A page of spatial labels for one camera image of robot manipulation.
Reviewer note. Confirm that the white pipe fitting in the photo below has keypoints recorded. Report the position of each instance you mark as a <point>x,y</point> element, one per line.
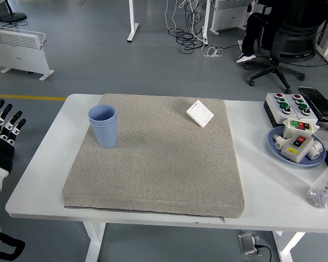
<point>279,142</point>
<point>315,150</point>

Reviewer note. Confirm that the blue plate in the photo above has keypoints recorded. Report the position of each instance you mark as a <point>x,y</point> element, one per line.
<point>300,163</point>

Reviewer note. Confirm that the white red-green switch box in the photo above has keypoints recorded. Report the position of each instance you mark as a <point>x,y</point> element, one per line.
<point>289,131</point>

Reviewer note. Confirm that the clear red-capped bead bottle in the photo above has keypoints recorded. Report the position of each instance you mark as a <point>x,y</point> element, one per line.
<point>322,188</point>

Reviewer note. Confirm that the white wall switch plate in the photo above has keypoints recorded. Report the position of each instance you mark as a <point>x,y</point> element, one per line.
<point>199,113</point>

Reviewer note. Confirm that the black fan stand base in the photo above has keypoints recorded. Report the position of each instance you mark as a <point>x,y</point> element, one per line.
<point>12,17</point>

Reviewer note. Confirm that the black office chair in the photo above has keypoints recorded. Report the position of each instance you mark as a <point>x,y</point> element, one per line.
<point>292,41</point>

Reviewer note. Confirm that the beige red rocker switch box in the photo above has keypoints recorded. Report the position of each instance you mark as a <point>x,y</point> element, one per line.
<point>292,152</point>

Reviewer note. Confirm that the person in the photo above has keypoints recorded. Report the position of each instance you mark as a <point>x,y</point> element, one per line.
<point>251,30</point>

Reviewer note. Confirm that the black wrapped flat object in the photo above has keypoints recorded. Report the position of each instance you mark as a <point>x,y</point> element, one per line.
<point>319,103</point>

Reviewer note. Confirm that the grey-brown mat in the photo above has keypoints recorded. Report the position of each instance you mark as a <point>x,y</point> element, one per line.
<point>180,169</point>

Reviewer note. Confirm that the white table leg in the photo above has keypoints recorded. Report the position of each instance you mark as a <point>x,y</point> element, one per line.
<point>94,240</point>
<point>285,245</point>

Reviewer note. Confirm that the white panel heater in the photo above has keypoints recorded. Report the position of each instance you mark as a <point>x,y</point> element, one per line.
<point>229,16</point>
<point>19,52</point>

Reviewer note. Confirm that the silver foot pedal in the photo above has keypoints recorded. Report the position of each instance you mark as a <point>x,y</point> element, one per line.
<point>247,243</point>

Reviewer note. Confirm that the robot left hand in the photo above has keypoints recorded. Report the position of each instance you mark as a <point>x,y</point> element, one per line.
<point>1,152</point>

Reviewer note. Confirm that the white desk leg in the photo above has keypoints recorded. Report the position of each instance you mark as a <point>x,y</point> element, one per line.
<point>205,21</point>
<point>132,19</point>

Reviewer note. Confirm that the blue ribbed plastic cup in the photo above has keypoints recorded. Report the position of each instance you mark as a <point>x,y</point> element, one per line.
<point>102,113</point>
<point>105,136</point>

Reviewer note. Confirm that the white desk frame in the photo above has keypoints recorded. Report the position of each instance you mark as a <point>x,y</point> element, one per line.
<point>321,46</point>

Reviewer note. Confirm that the white push-button control box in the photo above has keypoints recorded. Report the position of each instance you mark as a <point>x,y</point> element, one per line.
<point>300,102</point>
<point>274,107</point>

